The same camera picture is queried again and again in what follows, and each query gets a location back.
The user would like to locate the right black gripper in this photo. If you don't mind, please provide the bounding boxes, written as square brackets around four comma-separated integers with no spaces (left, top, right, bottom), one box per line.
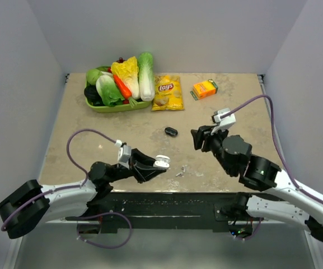
[189,123,232,174]

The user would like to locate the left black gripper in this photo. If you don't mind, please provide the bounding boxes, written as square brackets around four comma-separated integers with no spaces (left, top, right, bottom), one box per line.
[107,148,166,183]

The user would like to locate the white earbud charging case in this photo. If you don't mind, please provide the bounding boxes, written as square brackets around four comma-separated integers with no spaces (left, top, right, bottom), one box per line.
[153,155,171,169]

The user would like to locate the black earbud charging case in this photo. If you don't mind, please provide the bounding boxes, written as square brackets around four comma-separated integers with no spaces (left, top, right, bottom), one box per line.
[164,127,179,137]

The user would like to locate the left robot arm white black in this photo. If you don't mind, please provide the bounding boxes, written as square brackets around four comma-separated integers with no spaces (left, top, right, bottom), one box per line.
[0,146,171,239]

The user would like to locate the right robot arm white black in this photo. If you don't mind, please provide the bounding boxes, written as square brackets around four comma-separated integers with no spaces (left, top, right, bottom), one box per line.
[191,126,323,242]

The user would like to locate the orange green carton box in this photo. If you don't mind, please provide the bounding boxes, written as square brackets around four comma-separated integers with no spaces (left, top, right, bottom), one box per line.
[190,79,218,100]

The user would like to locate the yellow Lays chips bag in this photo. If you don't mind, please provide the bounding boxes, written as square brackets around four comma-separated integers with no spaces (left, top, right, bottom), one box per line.
[152,75,184,111]

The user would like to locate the green plastic vegetable tray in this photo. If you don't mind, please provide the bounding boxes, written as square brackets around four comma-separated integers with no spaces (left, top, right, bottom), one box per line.
[85,95,151,113]

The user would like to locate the orange toy carrot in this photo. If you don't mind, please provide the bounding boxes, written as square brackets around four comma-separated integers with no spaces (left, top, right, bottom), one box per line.
[113,75,137,108]

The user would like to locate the green white bok choy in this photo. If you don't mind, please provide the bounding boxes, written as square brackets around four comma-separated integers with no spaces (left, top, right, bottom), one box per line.
[96,75,124,107]

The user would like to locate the dark green toy vegetable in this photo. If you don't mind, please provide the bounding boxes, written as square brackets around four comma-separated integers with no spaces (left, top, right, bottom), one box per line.
[84,85,104,106]

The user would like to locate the tall green napa cabbage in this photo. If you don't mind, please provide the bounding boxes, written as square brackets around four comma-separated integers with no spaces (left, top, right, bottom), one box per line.
[138,52,155,101]

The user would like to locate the yellow toy cabbage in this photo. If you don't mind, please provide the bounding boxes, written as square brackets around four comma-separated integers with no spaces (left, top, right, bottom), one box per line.
[111,56,140,100]

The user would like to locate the round green cabbage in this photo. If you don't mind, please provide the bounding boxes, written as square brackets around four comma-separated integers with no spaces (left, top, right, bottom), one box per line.
[86,68,103,85]

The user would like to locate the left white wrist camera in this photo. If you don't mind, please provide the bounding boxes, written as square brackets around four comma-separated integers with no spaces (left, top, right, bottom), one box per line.
[114,140,132,169]

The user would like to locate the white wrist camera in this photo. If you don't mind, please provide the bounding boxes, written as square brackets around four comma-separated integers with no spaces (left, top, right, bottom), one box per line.
[114,140,132,169]
[211,108,236,135]

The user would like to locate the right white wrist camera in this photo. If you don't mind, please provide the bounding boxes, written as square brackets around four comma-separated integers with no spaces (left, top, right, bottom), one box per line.
[211,108,236,135]

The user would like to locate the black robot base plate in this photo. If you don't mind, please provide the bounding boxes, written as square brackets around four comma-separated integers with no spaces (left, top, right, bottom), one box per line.
[64,191,263,234]

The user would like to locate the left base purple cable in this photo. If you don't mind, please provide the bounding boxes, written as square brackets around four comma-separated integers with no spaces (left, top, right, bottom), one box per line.
[76,211,133,249]

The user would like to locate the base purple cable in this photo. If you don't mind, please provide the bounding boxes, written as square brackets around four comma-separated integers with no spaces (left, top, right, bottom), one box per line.
[233,217,263,242]
[76,211,133,249]

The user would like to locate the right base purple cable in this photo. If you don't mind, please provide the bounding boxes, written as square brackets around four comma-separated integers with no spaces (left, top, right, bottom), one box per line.
[233,217,263,242]

